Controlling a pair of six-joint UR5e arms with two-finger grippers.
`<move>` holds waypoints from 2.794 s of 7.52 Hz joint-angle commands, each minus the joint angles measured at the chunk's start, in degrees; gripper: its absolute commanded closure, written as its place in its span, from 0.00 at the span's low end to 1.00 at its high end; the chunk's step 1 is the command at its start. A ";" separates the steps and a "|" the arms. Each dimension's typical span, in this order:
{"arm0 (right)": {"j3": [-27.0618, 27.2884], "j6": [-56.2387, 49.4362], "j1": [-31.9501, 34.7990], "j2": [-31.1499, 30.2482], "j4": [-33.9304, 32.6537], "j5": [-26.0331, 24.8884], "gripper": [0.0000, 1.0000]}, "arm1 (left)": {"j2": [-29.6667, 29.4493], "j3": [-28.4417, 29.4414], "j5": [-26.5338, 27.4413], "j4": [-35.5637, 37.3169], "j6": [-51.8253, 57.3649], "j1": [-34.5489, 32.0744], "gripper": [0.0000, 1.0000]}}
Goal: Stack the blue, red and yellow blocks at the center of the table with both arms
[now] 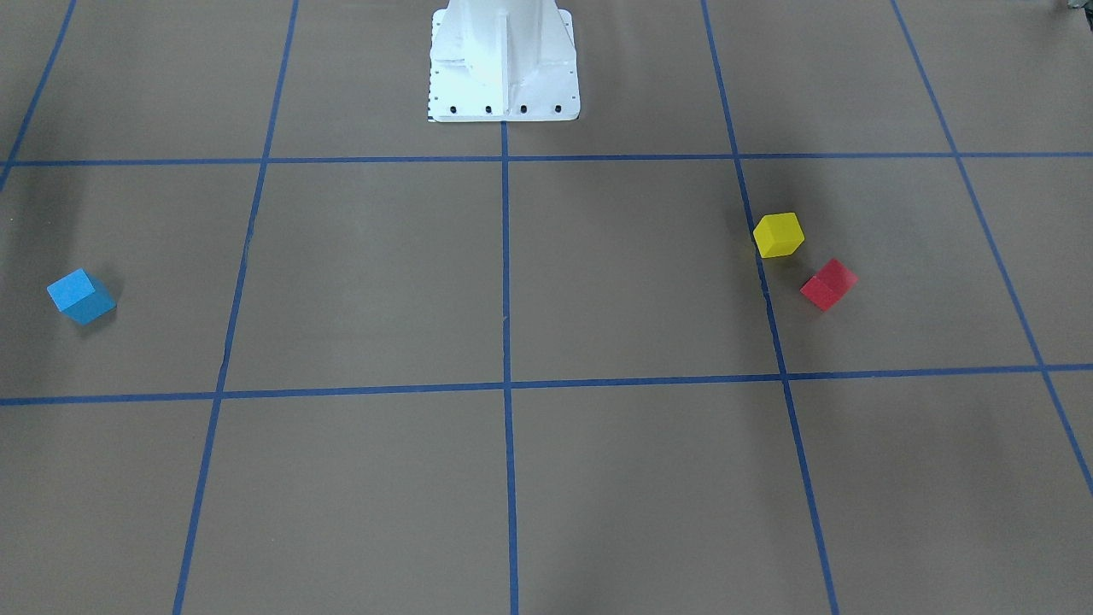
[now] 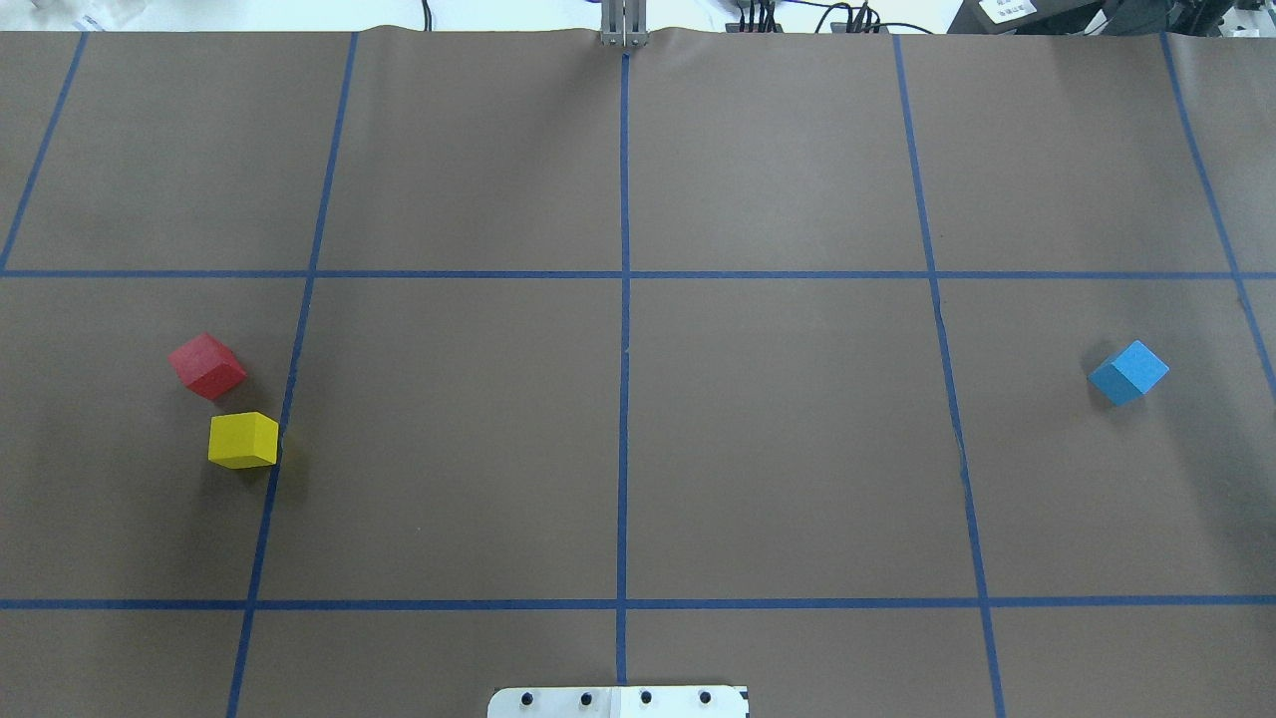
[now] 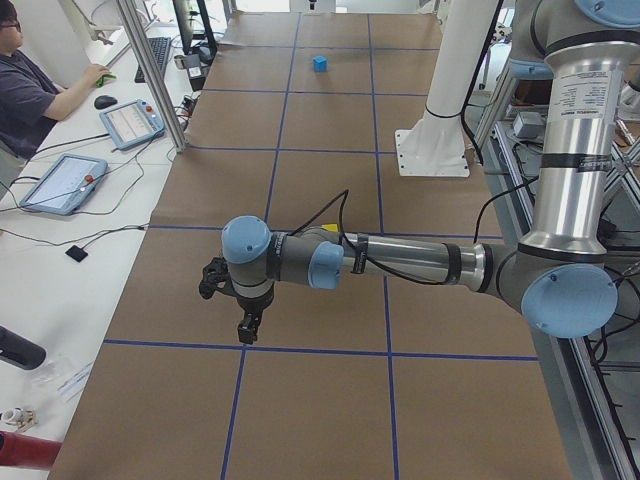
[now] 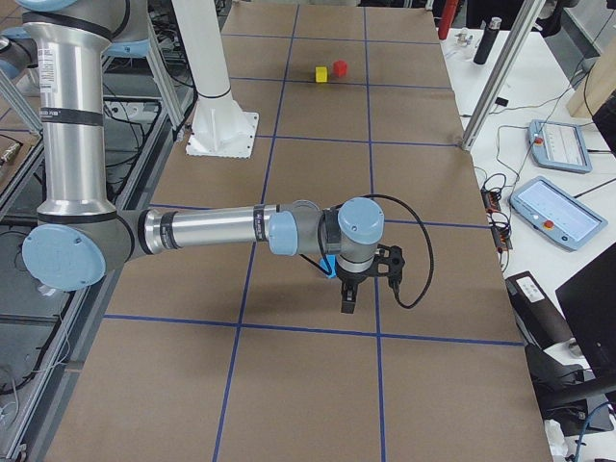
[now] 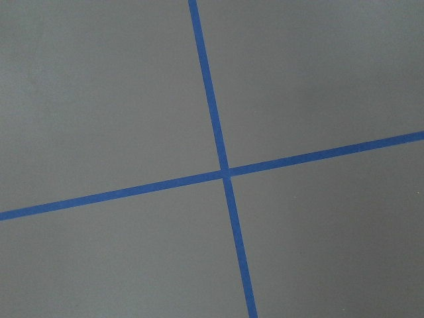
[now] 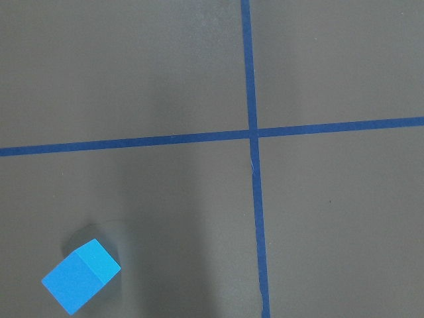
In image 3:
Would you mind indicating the far teach pendant tablet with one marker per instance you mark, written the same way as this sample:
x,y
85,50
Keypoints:
x,y
132,124

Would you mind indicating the black cylinder at left edge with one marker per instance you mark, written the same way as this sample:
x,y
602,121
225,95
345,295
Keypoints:
x,y
19,351

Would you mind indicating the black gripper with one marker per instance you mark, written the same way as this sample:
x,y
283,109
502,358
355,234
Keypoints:
x,y
254,304

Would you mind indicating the white camera pole with base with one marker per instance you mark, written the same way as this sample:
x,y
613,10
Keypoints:
x,y
435,145

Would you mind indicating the black monitor stand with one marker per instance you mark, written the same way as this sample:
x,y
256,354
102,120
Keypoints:
x,y
195,30

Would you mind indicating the black computer mouse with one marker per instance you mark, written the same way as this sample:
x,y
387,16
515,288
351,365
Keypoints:
x,y
104,101

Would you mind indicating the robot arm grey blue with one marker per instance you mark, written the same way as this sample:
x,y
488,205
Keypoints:
x,y
587,45

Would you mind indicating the near teach pendant tablet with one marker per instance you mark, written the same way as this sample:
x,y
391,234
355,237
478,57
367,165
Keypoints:
x,y
66,185

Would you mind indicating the aluminium frame post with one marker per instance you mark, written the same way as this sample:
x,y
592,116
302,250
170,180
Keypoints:
x,y
154,79

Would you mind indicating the blue cube block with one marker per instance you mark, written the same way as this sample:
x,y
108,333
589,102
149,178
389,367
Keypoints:
x,y
320,64

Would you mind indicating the grey power adapter box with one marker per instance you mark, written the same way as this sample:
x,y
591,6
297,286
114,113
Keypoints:
x,y
528,125

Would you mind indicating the teach pendant tablet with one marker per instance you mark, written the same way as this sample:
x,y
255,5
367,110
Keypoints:
x,y
66,185
132,124

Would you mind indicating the aluminium side frame rail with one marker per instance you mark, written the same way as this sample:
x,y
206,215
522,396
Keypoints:
x,y
585,327

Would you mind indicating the red cylinder at left edge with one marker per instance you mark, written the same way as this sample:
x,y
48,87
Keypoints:
x,y
22,451

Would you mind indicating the seated person in dark shirt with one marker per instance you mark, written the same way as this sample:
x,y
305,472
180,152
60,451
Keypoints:
x,y
31,103

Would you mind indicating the black keyboard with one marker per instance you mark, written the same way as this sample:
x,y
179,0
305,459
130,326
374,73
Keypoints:
x,y
160,48

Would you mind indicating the small black square pad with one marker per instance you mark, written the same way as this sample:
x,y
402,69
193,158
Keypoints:
x,y
78,254

